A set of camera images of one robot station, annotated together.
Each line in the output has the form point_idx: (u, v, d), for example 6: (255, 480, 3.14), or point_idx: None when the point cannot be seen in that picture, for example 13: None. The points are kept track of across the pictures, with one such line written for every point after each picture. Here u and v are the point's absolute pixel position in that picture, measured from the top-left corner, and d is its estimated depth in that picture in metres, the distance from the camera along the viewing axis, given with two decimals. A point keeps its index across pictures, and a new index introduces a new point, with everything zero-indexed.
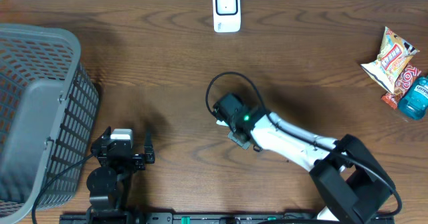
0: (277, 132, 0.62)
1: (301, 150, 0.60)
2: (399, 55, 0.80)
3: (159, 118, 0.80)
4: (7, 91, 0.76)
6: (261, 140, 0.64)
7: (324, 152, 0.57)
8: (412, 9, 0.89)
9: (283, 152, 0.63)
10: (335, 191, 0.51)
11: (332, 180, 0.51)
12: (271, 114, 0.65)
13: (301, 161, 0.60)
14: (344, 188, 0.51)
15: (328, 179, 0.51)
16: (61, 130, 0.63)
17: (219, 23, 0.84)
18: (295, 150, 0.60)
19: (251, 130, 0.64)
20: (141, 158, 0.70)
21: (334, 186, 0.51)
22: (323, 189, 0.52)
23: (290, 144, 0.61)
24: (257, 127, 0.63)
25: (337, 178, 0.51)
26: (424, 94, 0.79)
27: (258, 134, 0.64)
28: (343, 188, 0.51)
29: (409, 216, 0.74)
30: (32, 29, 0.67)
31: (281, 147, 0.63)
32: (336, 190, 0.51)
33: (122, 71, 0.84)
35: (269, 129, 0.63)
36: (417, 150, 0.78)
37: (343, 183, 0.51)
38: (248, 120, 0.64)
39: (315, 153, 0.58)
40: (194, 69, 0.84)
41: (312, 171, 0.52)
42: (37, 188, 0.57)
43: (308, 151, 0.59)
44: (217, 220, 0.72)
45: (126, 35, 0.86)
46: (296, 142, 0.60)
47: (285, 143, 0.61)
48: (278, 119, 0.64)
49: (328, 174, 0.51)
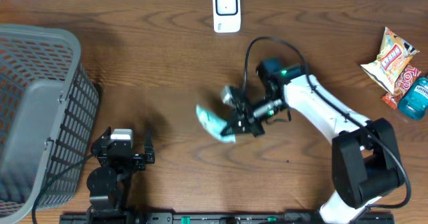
0: (313, 94, 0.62)
1: (332, 116, 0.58)
2: (399, 55, 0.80)
3: (159, 118, 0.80)
4: (8, 91, 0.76)
6: (291, 96, 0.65)
7: (353, 126, 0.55)
8: (412, 9, 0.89)
9: (310, 113, 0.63)
10: (349, 164, 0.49)
11: (351, 154, 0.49)
12: (310, 77, 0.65)
13: (328, 128, 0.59)
14: (360, 164, 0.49)
15: (348, 151, 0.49)
16: (61, 130, 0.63)
17: (219, 23, 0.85)
18: (325, 114, 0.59)
19: (285, 83, 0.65)
20: (141, 158, 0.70)
21: (350, 160, 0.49)
22: (338, 160, 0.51)
23: (321, 107, 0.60)
24: (293, 83, 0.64)
25: (357, 154, 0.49)
26: (424, 95, 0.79)
27: (291, 90, 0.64)
28: (358, 165, 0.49)
29: (410, 217, 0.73)
30: (33, 30, 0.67)
31: (311, 109, 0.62)
32: (351, 164, 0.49)
33: (122, 72, 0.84)
35: (304, 89, 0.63)
36: (418, 150, 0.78)
37: (360, 160, 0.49)
38: (285, 74, 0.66)
39: (344, 125, 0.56)
40: (194, 69, 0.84)
41: (335, 140, 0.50)
42: (37, 188, 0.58)
43: (337, 120, 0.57)
44: (217, 220, 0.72)
45: (126, 35, 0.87)
46: (327, 109, 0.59)
47: (316, 106, 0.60)
48: (316, 83, 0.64)
49: (349, 146, 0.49)
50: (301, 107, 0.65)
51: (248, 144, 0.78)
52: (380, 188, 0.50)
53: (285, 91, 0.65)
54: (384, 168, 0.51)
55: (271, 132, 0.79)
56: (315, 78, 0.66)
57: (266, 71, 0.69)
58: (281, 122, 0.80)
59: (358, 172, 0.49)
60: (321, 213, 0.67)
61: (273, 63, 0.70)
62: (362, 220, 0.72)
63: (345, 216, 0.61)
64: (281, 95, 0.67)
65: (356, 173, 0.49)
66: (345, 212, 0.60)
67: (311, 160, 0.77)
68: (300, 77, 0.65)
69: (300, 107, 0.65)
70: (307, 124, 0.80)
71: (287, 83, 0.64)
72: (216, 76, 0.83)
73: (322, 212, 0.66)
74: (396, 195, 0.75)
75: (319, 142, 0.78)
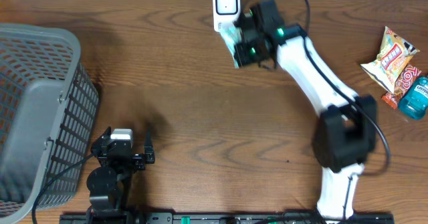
0: (307, 61, 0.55)
1: (322, 86, 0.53)
2: (399, 55, 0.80)
3: (159, 118, 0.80)
4: (8, 91, 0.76)
6: (287, 60, 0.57)
7: (342, 101, 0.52)
8: (412, 9, 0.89)
9: (301, 77, 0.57)
10: (333, 136, 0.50)
11: (336, 127, 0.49)
12: (306, 40, 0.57)
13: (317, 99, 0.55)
14: (344, 136, 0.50)
15: (332, 126, 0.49)
16: (61, 130, 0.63)
17: (219, 23, 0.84)
18: (315, 82, 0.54)
19: (279, 45, 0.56)
20: (141, 158, 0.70)
21: (335, 133, 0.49)
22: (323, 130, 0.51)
23: (312, 74, 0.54)
24: (289, 47, 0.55)
25: (342, 126, 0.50)
26: (424, 94, 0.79)
27: (287, 52, 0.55)
28: (342, 137, 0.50)
29: (410, 217, 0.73)
30: (32, 29, 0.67)
31: (301, 77, 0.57)
32: (334, 138, 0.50)
33: (122, 71, 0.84)
35: (300, 55, 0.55)
36: (418, 150, 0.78)
37: (344, 132, 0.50)
38: (282, 34, 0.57)
39: (334, 99, 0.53)
40: (194, 69, 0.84)
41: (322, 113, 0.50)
42: (37, 188, 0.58)
43: (328, 93, 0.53)
44: (217, 220, 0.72)
45: (125, 35, 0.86)
46: (319, 79, 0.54)
47: (308, 75, 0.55)
48: (311, 49, 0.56)
49: (333, 120, 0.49)
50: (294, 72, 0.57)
51: (249, 144, 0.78)
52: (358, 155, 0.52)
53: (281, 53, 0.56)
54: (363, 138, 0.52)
55: (271, 132, 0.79)
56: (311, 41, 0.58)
57: (261, 19, 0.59)
58: (281, 122, 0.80)
59: (341, 143, 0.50)
60: (322, 215, 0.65)
61: (271, 10, 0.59)
62: (361, 220, 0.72)
63: (335, 206, 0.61)
64: (275, 54, 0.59)
65: (338, 146, 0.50)
66: (333, 200, 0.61)
67: (311, 160, 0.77)
68: (297, 37, 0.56)
69: (293, 71, 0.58)
70: (307, 124, 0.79)
71: (283, 45, 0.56)
72: (216, 75, 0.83)
73: (322, 213, 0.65)
74: (396, 195, 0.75)
75: None
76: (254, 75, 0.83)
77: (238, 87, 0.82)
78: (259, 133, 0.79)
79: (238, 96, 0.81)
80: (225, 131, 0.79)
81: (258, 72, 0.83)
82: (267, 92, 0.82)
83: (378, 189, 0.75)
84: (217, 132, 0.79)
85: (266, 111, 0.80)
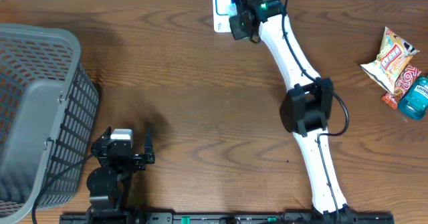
0: (283, 39, 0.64)
1: (291, 64, 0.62)
2: (399, 55, 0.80)
3: (159, 118, 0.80)
4: (8, 91, 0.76)
6: (265, 35, 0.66)
7: (305, 81, 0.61)
8: (412, 9, 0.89)
9: (273, 49, 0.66)
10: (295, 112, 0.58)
11: (299, 105, 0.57)
12: (285, 20, 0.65)
13: (285, 73, 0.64)
14: (303, 111, 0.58)
15: (297, 103, 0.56)
16: (61, 130, 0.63)
17: (219, 23, 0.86)
18: (286, 57, 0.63)
19: (261, 21, 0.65)
20: (141, 158, 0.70)
21: (297, 109, 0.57)
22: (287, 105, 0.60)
23: (285, 51, 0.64)
24: (269, 25, 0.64)
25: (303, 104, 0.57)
26: (423, 94, 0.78)
27: (267, 29, 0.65)
28: (302, 112, 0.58)
29: (410, 217, 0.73)
30: (33, 29, 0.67)
31: (275, 50, 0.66)
32: (297, 114, 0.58)
33: (122, 71, 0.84)
35: (277, 33, 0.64)
36: (418, 150, 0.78)
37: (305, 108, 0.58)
38: (265, 8, 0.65)
39: (298, 79, 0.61)
40: (194, 69, 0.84)
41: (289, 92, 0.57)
42: (37, 188, 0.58)
43: (295, 72, 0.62)
44: (217, 220, 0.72)
45: (125, 35, 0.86)
46: (289, 56, 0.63)
47: (282, 50, 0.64)
48: (287, 29, 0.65)
49: (299, 98, 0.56)
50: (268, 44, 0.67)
51: (249, 144, 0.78)
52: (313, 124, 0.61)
53: (261, 29, 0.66)
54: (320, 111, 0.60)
55: (271, 132, 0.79)
56: (289, 20, 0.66)
57: None
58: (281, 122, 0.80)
59: (300, 116, 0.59)
60: (319, 210, 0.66)
61: None
62: (362, 220, 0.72)
63: (322, 188, 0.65)
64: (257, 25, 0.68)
65: (301, 119, 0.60)
66: (317, 182, 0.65)
67: None
68: (277, 15, 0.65)
69: (269, 44, 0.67)
70: None
71: (264, 22, 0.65)
72: (216, 75, 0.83)
73: (318, 207, 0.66)
74: (395, 194, 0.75)
75: None
76: (254, 75, 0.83)
77: (238, 87, 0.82)
78: (259, 134, 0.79)
79: (238, 96, 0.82)
80: (225, 131, 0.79)
81: (258, 73, 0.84)
82: (267, 91, 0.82)
83: (378, 189, 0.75)
84: (217, 132, 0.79)
85: (266, 111, 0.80)
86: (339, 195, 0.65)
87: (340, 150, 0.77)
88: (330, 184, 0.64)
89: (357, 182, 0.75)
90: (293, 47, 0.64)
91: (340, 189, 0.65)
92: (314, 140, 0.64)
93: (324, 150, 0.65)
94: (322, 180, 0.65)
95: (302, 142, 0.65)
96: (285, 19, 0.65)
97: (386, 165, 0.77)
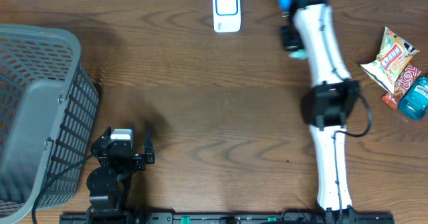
0: (318, 32, 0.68)
1: (322, 58, 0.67)
2: (399, 55, 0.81)
3: (159, 118, 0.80)
4: (8, 91, 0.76)
6: (301, 23, 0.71)
7: (335, 79, 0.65)
8: (412, 9, 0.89)
9: (307, 40, 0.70)
10: (318, 105, 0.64)
11: (324, 100, 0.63)
12: (325, 12, 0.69)
13: (314, 66, 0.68)
14: (326, 107, 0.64)
15: (322, 97, 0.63)
16: (61, 130, 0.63)
17: (219, 23, 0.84)
18: (317, 50, 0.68)
19: (301, 9, 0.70)
20: (141, 158, 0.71)
21: (321, 103, 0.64)
22: (311, 99, 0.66)
23: (318, 43, 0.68)
24: (308, 14, 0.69)
25: (328, 99, 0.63)
26: (424, 94, 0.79)
27: (306, 18, 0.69)
28: (324, 107, 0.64)
29: (410, 217, 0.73)
30: (33, 29, 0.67)
31: (307, 41, 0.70)
32: (319, 106, 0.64)
33: (122, 72, 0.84)
35: (315, 25, 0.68)
36: (418, 150, 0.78)
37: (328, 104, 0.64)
38: None
39: (330, 75, 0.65)
40: (194, 69, 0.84)
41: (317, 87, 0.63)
42: (37, 188, 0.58)
43: (325, 67, 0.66)
44: (217, 220, 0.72)
45: (126, 35, 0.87)
46: (322, 49, 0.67)
47: (317, 43, 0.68)
48: (325, 23, 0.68)
49: (322, 93, 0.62)
50: (305, 34, 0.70)
51: (248, 144, 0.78)
52: (332, 121, 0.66)
53: (301, 18, 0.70)
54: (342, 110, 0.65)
55: (271, 132, 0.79)
56: (330, 13, 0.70)
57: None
58: (281, 122, 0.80)
59: (323, 110, 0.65)
60: (322, 206, 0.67)
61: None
62: (361, 220, 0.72)
63: (330, 185, 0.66)
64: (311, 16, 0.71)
65: (321, 113, 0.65)
66: (326, 179, 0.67)
67: (311, 161, 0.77)
68: (318, 5, 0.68)
69: (303, 34, 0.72)
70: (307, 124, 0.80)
71: (305, 10, 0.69)
72: (216, 75, 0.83)
73: (322, 204, 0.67)
74: (395, 194, 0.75)
75: None
76: (254, 75, 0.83)
77: (238, 87, 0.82)
78: (259, 134, 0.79)
79: (238, 96, 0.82)
80: (225, 131, 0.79)
81: (258, 73, 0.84)
82: (268, 91, 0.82)
83: (378, 189, 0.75)
84: (217, 132, 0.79)
85: (266, 111, 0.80)
86: (346, 195, 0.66)
87: None
88: (338, 182, 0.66)
89: (358, 182, 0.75)
90: (330, 41, 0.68)
91: (348, 190, 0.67)
92: (330, 136, 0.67)
93: (339, 148, 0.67)
94: (331, 177, 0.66)
95: (318, 136, 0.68)
96: (324, 11, 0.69)
97: (386, 165, 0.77)
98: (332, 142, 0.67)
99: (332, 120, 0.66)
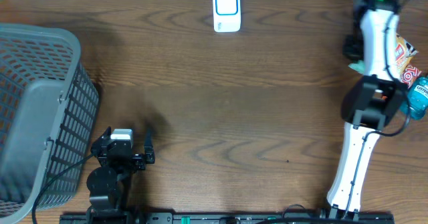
0: (381, 33, 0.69)
1: (379, 56, 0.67)
2: (402, 55, 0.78)
3: (159, 118, 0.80)
4: (7, 91, 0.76)
6: (366, 23, 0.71)
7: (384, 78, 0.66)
8: (412, 9, 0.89)
9: (368, 40, 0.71)
10: (360, 98, 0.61)
11: (366, 93, 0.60)
12: (393, 18, 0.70)
13: (369, 63, 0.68)
14: (366, 101, 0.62)
15: (366, 89, 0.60)
16: (61, 130, 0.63)
17: (219, 23, 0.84)
18: (376, 48, 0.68)
19: (371, 11, 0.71)
20: (141, 158, 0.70)
21: (363, 97, 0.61)
22: (354, 91, 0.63)
23: (378, 42, 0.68)
24: (378, 15, 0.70)
25: (370, 95, 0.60)
26: (424, 94, 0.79)
27: (373, 18, 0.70)
28: (364, 102, 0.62)
29: (410, 217, 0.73)
30: (32, 29, 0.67)
31: (367, 39, 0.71)
32: (360, 100, 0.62)
33: (122, 71, 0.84)
35: (378, 26, 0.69)
36: (418, 150, 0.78)
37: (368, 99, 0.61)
38: (381, 1, 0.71)
39: (381, 71, 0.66)
40: (194, 69, 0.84)
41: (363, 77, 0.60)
42: (37, 188, 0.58)
43: (379, 64, 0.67)
44: (217, 220, 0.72)
45: (125, 35, 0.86)
46: (380, 47, 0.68)
47: (377, 41, 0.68)
48: (389, 27, 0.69)
49: (368, 88, 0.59)
50: (366, 34, 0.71)
51: (248, 144, 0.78)
52: (368, 121, 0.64)
53: (367, 19, 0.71)
54: (382, 111, 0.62)
55: (271, 132, 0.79)
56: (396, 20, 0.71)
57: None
58: (281, 122, 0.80)
59: (362, 105, 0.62)
60: (329, 200, 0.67)
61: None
62: (362, 220, 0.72)
63: (344, 183, 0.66)
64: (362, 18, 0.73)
65: (360, 107, 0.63)
66: (343, 176, 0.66)
67: (311, 161, 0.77)
68: (387, 11, 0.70)
69: (365, 33, 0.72)
70: (307, 124, 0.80)
71: (374, 11, 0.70)
72: (216, 75, 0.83)
73: (330, 198, 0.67)
74: (396, 195, 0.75)
75: (319, 142, 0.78)
76: (254, 75, 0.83)
77: (238, 87, 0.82)
78: (259, 133, 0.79)
79: (238, 96, 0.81)
80: (225, 131, 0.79)
81: (258, 73, 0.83)
82: (268, 91, 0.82)
83: (378, 189, 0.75)
84: (217, 132, 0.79)
85: (266, 111, 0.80)
86: (356, 198, 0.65)
87: (340, 150, 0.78)
88: (353, 183, 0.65)
89: None
90: (390, 43, 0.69)
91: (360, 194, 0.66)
92: (362, 136, 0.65)
93: (366, 152, 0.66)
94: (348, 176, 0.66)
95: (350, 133, 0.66)
96: (392, 17, 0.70)
97: (386, 165, 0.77)
98: (362, 142, 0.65)
99: (366, 120, 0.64)
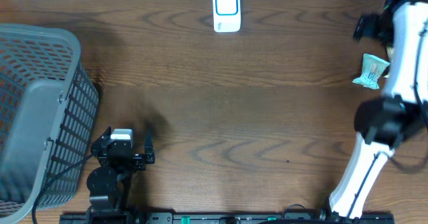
0: (417, 36, 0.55)
1: (409, 66, 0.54)
2: None
3: (159, 118, 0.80)
4: (8, 91, 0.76)
6: (400, 21, 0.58)
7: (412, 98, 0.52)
8: None
9: (398, 39, 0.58)
10: (382, 118, 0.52)
11: (387, 116, 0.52)
12: None
13: (393, 71, 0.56)
14: (384, 124, 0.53)
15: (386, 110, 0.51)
16: (61, 130, 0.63)
17: (219, 23, 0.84)
18: (408, 55, 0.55)
19: (408, 4, 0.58)
20: (141, 158, 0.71)
21: (384, 118, 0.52)
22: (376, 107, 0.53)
23: (411, 47, 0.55)
24: (416, 10, 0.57)
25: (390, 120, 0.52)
26: None
27: (410, 14, 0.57)
28: (384, 124, 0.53)
29: (410, 217, 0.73)
30: (33, 29, 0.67)
31: (398, 41, 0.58)
32: (380, 119, 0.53)
33: (122, 72, 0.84)
35: (413, 26, 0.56)
36: (418, 150, 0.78)
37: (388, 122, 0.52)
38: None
39: (408, 87, 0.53)
40: (194, 69, 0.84)
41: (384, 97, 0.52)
42: (37, 188, 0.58)
43: (408, 75, 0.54)
44: (217, 220, 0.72)
45: (125, 35, 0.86)
46: (412, 55, 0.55)
47: (410, 47, 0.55)
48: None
49: (390, 105, 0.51)
50: (397, 29, 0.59)
51: (249, 144, 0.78)
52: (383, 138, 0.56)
53: (402, 12, 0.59)
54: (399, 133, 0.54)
55: (271, 132, 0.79)
56: None
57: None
58: (282, 122, 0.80)
59: (382, 124, 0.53)
60: (331, 204, 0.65)
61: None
62: (362, 220, 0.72)
63: (348, 192, 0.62)
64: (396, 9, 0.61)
65: (378, 126, 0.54)
66: (348, 186, 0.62)
67: (311, 160, 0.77)
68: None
69: (396, 32, 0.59)
70: (307, 124, 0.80)
71: (411, 5, 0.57)
72: (216, 75, 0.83)
73: (332, 202, 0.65)
74: (396, 194, 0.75)
75: (319, 142, 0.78)
76: (254, 75, 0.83)
77: (238, 87, 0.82)
78: (259, 133, 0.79)
79: (238, 96, 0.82)
80: (225, 131, 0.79)
81: (258, 73, 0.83)
82: (268, 91, 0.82)
83: (378, 189, 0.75)
84: (217, 132, 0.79)
85: (267, 111, 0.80)
86: (358, 206, 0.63)
87: (340, 150, 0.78)
88: (357, 194, 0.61)
89: None
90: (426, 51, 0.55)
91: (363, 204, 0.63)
92: (373, 153, 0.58)
93: (376, 167, 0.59)
94: (353, 187, 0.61)
95: (360, 147, 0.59)
96: None
97: (386, 165, 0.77)
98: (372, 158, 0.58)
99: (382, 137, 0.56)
